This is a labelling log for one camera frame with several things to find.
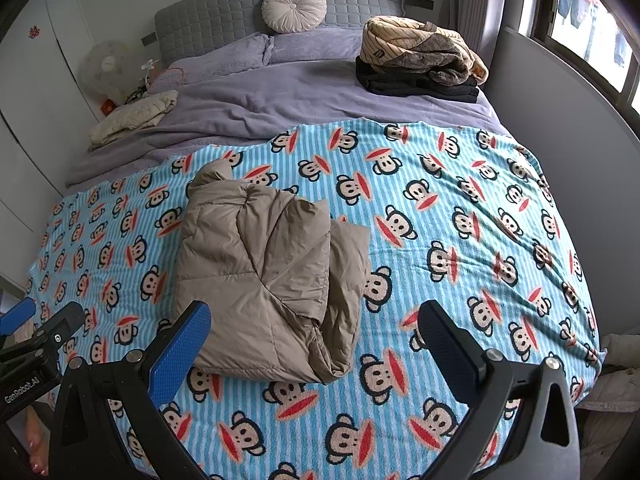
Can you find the beige puffer jacket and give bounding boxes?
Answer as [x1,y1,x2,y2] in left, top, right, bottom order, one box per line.
[172,160,373,386]

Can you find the grey curtain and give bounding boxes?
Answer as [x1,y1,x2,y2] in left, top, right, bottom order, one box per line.
[457,0,506,81]

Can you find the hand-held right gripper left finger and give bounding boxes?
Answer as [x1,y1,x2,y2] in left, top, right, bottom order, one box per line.
[48,300,213,480]

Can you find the blue monkey printed blanket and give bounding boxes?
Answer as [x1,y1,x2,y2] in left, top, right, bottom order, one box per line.
[25,119,601,480]

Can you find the black folded garment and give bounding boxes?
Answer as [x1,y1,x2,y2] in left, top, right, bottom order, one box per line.
[355,56,481,106]

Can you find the window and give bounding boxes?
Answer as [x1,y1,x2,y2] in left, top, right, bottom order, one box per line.
[520,0,640,136]

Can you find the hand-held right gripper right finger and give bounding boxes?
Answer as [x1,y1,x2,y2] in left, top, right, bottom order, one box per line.
[417,300,581,480]

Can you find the cream folded clothes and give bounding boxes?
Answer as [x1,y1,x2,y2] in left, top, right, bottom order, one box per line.
[89,90,180,150]

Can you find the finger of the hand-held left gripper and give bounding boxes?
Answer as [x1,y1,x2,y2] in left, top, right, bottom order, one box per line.
[30,301,86,356]
[0,297,37,336]

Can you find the purple duvet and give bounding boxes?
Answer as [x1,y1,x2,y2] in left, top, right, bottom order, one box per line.
[65,57,501,186]

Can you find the hanging dark pants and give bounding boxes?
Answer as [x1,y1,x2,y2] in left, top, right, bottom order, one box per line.
[557,0,586,28]

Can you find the purple pillow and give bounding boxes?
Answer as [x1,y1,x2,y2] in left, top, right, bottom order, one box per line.
[267,25,371,66]
[167,32,273,81]

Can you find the white standing fan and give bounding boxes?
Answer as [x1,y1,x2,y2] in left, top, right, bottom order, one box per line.
[79,40,136,106]

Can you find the grey brown garment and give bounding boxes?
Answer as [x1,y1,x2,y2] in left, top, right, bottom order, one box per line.
[395,22,476,86]

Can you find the person's foot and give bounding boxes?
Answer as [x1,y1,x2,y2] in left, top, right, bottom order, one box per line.
[20,405,51,478]

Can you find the hanging blue pants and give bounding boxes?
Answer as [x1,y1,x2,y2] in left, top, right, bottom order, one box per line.
[612,30,632,68]

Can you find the grey quilted headboard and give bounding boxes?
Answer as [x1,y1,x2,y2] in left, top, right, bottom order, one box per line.
[154,0,405,68]

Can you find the white wardrobe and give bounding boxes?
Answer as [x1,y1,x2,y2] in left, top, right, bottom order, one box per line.
[0,0,161,241]

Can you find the round white cushion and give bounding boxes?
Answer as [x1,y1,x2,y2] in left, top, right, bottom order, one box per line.
[261,0,328,36]

